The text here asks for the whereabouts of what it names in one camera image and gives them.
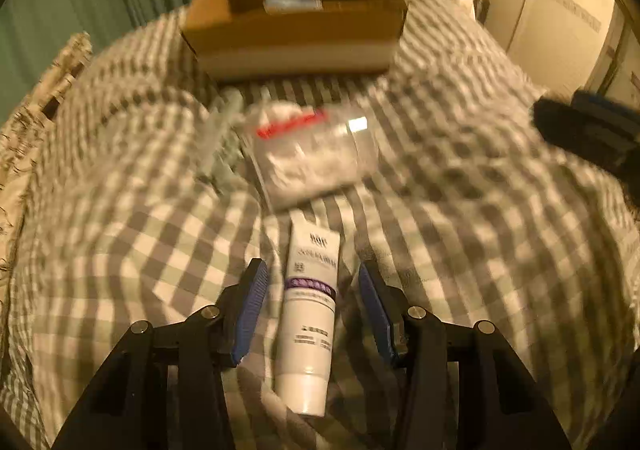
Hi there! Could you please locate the white cream tube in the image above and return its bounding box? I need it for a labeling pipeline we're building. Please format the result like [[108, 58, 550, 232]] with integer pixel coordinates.
[[272, 211, 344, 417]]

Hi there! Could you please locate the clear plastic packet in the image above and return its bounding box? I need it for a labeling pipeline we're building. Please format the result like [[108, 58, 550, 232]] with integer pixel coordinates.
[[192, 90, 246, 171]]

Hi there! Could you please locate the checkered bed sheet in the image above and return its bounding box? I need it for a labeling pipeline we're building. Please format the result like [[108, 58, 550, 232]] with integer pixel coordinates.
[[0, 0, 640, 450]]

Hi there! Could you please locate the brown cardboard box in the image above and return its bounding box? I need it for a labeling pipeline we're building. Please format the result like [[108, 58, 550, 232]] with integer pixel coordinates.
[[180, 0, 408, 82]]

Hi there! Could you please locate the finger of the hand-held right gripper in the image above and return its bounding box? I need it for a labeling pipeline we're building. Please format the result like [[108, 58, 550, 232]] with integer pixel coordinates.
[[531, 89, 640, 181]]

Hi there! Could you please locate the floral patterned cloth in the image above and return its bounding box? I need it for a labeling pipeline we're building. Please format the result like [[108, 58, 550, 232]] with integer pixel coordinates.
[[0, 32, 93, 276]]

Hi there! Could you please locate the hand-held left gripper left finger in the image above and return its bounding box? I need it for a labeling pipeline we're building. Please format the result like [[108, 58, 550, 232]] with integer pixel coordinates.
[[52, 258, 269, 450]]

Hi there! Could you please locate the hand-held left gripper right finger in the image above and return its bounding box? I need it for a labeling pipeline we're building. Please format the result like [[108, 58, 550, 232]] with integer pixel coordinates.
[[358, 261, 573, 450]]

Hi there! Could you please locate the small tube inside box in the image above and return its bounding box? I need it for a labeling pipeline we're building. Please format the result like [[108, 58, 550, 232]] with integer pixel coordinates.
[[263, 0, 325, 14]]

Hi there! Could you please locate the clear zip bag red seal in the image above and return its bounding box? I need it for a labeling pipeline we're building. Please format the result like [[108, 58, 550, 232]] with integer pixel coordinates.
[[245, 100, 381, 212]]

